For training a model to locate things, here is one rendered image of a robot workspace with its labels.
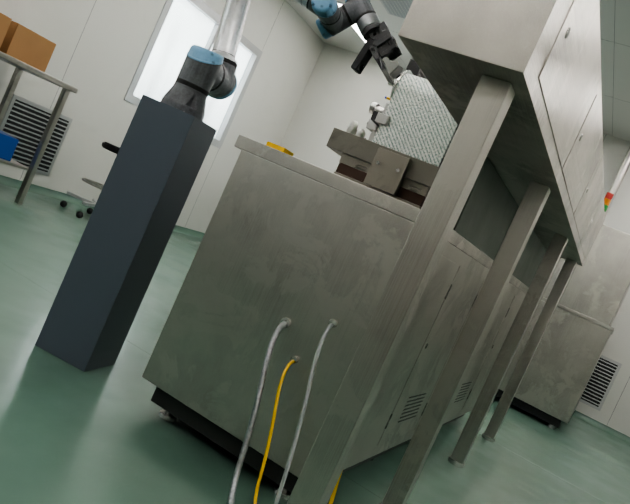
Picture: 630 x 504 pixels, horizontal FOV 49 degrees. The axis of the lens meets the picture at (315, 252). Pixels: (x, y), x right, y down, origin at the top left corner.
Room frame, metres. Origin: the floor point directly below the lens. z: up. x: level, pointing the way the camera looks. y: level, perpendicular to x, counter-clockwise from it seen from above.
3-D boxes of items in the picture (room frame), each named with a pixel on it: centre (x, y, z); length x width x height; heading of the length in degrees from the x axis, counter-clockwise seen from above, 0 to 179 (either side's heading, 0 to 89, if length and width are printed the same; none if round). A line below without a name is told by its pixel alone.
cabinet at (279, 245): (3.10, -0.47, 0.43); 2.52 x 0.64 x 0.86; 156
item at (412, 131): (2.16, -0.13, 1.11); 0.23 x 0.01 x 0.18; 66
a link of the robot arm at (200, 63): (2.32, 0.60, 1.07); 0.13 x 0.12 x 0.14; 166
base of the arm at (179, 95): (2.32, 0.60, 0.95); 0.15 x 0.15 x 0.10
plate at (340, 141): (2.04, -0.12, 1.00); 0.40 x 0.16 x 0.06; 66
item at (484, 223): (3.11, -0.79, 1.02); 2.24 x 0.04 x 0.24; 156
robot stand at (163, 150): (2.32, 0.60, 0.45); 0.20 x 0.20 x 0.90; 78
